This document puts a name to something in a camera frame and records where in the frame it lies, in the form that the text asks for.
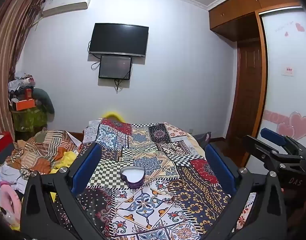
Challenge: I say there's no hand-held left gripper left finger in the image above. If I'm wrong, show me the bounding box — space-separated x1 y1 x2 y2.
20 143 111 240

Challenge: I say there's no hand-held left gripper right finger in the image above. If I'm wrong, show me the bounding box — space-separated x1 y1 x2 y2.
200 144 287 240

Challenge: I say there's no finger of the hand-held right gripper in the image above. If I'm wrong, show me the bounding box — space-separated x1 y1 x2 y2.
260 127 306 156
243 134 305 172

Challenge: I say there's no purple heart-shaped tin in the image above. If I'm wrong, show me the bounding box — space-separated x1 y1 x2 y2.
120 166 146 189

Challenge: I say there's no thin chain bracelet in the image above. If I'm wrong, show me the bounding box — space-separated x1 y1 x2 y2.
153 190 174 205

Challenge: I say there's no yellow cloth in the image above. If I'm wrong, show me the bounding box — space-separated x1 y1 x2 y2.
50 151 80 175

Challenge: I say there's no dark purple cloth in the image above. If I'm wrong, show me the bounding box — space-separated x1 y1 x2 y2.
193 132 212 146

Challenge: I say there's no cream bedsheet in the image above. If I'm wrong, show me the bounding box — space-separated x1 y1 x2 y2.
185 131 206 155

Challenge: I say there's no orange striped quilt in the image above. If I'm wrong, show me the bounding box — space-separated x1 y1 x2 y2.
5 129 81 176

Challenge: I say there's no dark wooden door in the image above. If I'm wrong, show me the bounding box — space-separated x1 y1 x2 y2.
228 40 264 146

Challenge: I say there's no yellow pillow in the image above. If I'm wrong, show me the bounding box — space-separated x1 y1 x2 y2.
101 111 125 123

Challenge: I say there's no green cloth-covered cabinet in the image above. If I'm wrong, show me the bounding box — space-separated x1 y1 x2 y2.
11 105 49 133

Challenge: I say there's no colourful patchwork blanket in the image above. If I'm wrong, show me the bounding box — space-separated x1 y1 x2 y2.
53 117 259 240

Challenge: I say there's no pile of mixed clothes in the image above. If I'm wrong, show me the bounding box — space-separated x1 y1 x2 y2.
0 155 27 230

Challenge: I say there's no long orange box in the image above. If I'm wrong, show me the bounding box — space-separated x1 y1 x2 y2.
11 99 35 111

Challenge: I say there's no pink plush item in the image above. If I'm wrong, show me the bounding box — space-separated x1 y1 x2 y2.
0 185 22 221

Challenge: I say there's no large red box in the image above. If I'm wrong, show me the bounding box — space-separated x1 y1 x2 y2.
0 131 13 156

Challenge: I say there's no pile of clutter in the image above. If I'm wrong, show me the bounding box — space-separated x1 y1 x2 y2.
8 72 36 103

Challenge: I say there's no wooden overhead cabinet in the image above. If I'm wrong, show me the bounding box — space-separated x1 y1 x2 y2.
208 0 304 42

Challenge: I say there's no striped brown curtain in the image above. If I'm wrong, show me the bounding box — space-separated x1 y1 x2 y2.
0 0 45 140

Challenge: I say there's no white air conditioner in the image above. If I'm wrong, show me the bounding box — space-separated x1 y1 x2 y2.
42 0 93 18

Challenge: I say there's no black television cable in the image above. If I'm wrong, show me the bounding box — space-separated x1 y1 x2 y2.
88 39 101 71

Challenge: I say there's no small black wall monitor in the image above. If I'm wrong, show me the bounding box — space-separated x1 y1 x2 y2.
98 55 132 80

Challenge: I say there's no black wall television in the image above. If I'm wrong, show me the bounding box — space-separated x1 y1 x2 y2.
89 23 149 58

